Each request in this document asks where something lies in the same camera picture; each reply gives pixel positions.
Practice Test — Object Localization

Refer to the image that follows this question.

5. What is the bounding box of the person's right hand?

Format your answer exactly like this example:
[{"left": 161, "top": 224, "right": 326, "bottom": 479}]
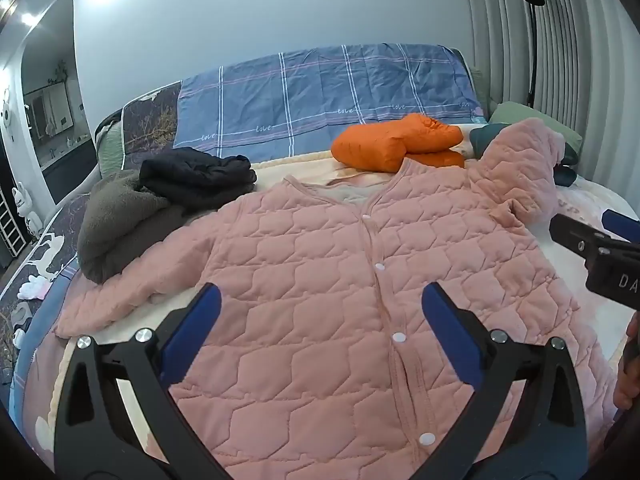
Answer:
[{"left": 614, "top": 310, "right": 640, "bottom": 411}]

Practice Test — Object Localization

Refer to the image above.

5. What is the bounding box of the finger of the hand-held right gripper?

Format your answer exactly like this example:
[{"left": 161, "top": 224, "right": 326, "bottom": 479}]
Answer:
[
  {"left": 549, "top": 214, "right": 608, "bottom": 262},
  {"left": 601, "top": 209, "right": 640, "bottom": 244}
]

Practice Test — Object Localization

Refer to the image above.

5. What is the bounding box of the dark floral quilt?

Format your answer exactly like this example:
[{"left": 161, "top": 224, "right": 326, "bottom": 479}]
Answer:
[{"left": 0, "top": 81, "right": 182, "bottom": 461}]

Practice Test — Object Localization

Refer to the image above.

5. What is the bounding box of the sage green pillow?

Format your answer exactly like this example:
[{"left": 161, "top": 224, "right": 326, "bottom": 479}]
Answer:
[{"left": 487, "top": 101, "right": 583, "bottom": 167}]

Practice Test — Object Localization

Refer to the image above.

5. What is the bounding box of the grey-brown fleece garment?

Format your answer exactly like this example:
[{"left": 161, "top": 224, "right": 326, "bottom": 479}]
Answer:
[{"left": 77, "top": 169, "right": 201, "bottom": 283}]

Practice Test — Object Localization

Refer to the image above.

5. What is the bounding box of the white cat figurine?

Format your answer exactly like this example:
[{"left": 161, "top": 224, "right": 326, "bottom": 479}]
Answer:
[{"left": 11, "top": 181, "right": 42, "bottom": 241}]

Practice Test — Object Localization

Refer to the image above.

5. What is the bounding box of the blue plaid quilt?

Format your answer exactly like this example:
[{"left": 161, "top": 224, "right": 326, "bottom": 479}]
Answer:
[{"left": 174, "top": 43, "right": 486, "bottom": 159}]

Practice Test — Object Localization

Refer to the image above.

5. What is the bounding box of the teal garment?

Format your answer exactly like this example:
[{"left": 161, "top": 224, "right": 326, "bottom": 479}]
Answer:
[{"left": 469, "top": 124, "right": 577, "bottom": 188}]

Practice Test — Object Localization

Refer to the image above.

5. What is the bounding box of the grey pleated curtain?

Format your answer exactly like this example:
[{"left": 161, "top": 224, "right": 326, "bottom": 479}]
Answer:
[{"left": 462, "top": 0, "right": 640, "bottom": 161}]

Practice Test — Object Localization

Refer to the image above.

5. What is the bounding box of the cream bed blanket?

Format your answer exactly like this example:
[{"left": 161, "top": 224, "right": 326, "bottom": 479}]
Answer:
[{"left": 30, "top": 125, "right": 640, "bottom": 480}]

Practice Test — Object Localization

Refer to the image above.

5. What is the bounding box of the white ladder rack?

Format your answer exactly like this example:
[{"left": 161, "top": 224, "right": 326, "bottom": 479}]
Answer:
[{"left": 0, "top": 185, "right": 27, "bottom": 262}]

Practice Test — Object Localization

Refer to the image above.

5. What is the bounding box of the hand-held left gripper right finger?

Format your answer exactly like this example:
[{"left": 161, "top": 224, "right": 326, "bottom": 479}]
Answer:
[{"left": 421, "top": 281, "right": 588, "bottom": 480}]

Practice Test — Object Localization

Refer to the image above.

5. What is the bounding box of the pink quilted jacket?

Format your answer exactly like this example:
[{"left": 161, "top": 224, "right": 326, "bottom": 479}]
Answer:
[{"left": 54, "top": 119, "right": 621, "bottom": 480}]

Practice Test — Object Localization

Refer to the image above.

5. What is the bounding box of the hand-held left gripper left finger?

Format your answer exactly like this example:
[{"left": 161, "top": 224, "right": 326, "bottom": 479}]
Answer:
[{"left": 52, "top": 282, "right": 236, "bottom": 480}]

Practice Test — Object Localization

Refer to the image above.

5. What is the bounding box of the orange puffer jacket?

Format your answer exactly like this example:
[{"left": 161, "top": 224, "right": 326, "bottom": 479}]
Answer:
[{"left": 331, "top": 113, "right": 467, "bottom": 173}]

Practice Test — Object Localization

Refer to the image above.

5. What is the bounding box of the black garment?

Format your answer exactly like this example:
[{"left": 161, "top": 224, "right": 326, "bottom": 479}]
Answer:
[{"left": 139, "top": 147, "right": 257, "bottom": 212}]

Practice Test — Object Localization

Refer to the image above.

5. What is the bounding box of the green striped pillow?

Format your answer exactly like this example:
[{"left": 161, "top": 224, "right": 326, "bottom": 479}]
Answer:
[{"left": 95, "top": 110, "right": 127, "bottom": 181}]

